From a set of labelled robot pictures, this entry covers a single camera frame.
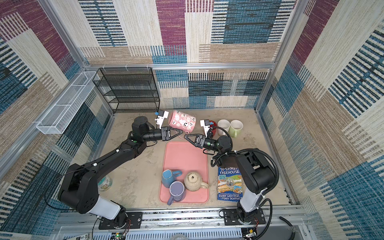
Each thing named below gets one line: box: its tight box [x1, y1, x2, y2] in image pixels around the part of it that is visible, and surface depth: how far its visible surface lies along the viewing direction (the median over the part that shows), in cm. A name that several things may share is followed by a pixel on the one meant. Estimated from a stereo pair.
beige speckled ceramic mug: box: [184, 171, 209, 192], surface depth 79 cm
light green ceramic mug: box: [229, 119, 244, 138], surface depth 101 cm
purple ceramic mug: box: [167, 180, 186, 206], surface depth 76 cm
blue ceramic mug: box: [162, 169, 183, 188], surface depth 79 cm
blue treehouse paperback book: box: [217, 166, 243, 202], surface depth 83 cm
